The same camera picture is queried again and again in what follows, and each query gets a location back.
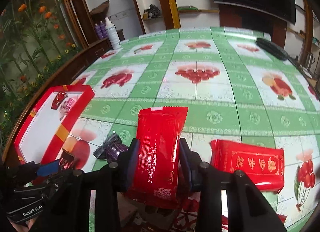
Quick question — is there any dark chocolate snack packet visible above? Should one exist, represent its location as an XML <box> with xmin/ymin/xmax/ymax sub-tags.
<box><xmin>59</xmin><ymin>149</ymin><xmax>75</xmax><ymax>173</ymax></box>

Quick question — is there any dark purple snack packet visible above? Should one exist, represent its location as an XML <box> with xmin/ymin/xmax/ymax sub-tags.
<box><xmin>93</xmin><ymin>132</ymin><xmax>129</xmax><ymax>163</ymax></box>

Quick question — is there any long red snack pack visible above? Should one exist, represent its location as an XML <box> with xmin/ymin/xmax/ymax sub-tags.
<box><xmin>126</xmin><ymin>107</ymin><xmax>188</xmax><ymax>209</ymax></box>

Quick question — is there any red tissue pack gold text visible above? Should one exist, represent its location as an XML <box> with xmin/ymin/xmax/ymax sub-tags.
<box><xmin>210</xmin><ymin>140</ymin><xmax>285</xmax><ymax>194</ymax></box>

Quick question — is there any small red candy packet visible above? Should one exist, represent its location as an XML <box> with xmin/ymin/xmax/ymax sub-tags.
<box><xmin>51</xmin><ymin>91</ymin><xmax>68</xmax><ymax>110</ymax></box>

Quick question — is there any pink candy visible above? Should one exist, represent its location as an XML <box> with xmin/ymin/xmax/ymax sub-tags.
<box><xmin>59</xmin><ymin>97</ymin><xmax>78</xmax><ymax>120</ymax></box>

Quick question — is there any left hand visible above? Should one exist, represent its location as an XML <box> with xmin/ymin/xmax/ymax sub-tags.
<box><xmin>10</xmin><ymin>218</ymin><xmax>36</xmax><ymax>232</ymax></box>

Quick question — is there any red tray box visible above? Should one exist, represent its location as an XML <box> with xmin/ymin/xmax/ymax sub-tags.
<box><xmin>14</xmin><ymin>85</ymin><xmax>94</xmax><ymax>164</ymax></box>

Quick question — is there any wooden cabinet ledge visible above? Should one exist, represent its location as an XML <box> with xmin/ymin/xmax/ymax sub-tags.
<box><xmin>1</xmin><ymin>38</ymin><xmax>112</xmax><ymax>166</ymax></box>

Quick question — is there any green fruit tablecloth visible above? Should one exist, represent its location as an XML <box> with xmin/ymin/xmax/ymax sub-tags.
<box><xmin>63</xmin><ymin>27</ymin><xmax>319</xmax><ymax>231</ymax></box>

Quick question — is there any white spray bottle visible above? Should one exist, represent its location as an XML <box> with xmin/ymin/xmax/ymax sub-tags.
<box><xmin>105</xmin><ymin>17</ymin><xmax>121</xmax><ymax>50</ymax></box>

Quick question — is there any black remote control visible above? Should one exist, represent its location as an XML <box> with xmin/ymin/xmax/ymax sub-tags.
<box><xmin>255</xmin><ymin>37</ymin><xmax>290</xmax><ymax>61</ymax></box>

